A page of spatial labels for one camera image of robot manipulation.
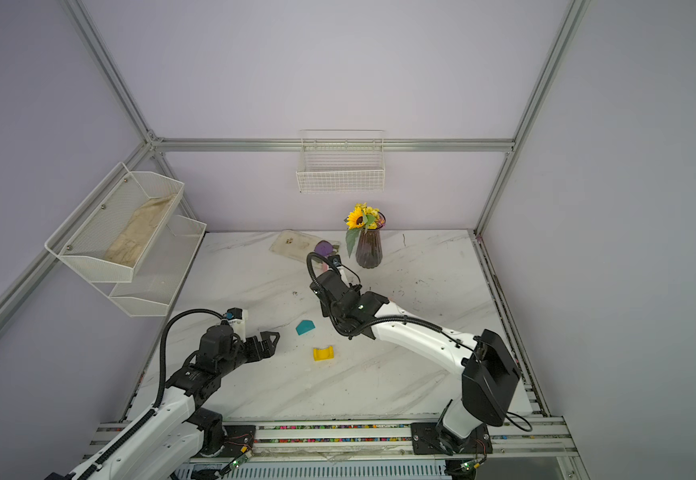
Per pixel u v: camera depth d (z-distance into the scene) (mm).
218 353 636
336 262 680
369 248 1115
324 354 872
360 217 905
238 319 754
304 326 930
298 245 1156
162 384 552
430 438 735
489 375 405
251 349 732
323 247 1135
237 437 738
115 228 795
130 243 768
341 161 952
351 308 579
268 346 750
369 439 748
